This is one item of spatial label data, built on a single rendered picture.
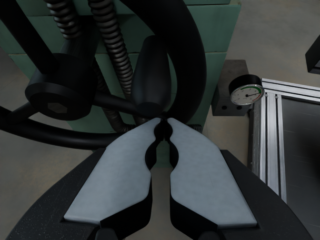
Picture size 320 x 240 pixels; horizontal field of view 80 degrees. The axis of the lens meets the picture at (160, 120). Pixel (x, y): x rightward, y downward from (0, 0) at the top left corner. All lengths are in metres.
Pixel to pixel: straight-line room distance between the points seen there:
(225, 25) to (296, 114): 0.76
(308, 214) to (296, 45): 1.27
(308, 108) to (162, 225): 0.85
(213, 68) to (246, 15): 1.61
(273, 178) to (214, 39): 0.60
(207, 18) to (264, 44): 1.39
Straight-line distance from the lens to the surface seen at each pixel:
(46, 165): 1.20
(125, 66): 0.26
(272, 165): 0.87
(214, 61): 0.42
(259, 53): 1.65
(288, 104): 1.09
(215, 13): 0.36
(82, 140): 0.32
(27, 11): 0.29
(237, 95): 0.41
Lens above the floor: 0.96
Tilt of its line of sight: 58 degrees down
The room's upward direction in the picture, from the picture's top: 4 degrees counter-clockwise
